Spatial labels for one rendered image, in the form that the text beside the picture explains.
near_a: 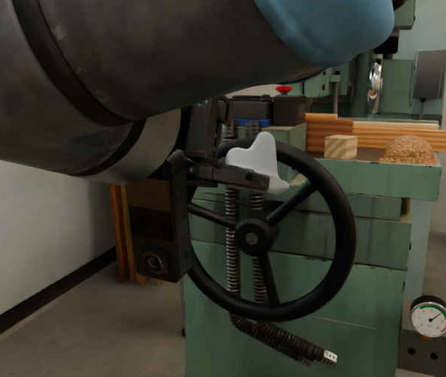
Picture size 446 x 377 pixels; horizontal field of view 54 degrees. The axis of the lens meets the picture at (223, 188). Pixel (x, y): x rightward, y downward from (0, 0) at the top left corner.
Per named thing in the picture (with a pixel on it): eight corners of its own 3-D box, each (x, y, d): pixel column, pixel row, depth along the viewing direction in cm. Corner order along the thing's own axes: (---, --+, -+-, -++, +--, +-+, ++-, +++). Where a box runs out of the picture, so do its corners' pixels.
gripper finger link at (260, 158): (311, 141, 45) (238, 120, 40) (305, 198, 44) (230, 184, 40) (291, 143, 48) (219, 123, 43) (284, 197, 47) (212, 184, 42)
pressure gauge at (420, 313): (406, 343, 73) (411, 298, 71) (406, 331, 77) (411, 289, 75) (448, 351, 71) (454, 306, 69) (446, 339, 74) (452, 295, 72)
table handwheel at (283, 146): (374, 325, 60) (191, 333, 73) (382, 268, 78) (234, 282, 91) (328, 117, 57) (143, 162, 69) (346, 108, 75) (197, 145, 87)
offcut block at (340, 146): (345, 159, 77) (346, 138, 76) (323, 157, 79) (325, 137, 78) (356, 156, 80) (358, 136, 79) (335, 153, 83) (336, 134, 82)
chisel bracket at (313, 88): (285, 105, 90) (286, 61, 88) (300, 102, 103) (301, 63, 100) (322, 105, 87) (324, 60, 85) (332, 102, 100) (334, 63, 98)
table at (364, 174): (99, 182, 86) (96, 152, 84) (173, 157, 113) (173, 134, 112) (444, 218, 64) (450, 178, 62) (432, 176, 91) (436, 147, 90)
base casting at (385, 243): (179, 238, 93) (179, 196, 91) (260, 181, 145) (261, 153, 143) (409, 271, 77) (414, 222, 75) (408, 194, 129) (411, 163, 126)
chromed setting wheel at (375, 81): (364, 116, 96) (368, 56, 93) (368, 111, 107) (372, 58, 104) (378, 116, 95) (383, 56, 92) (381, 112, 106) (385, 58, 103)
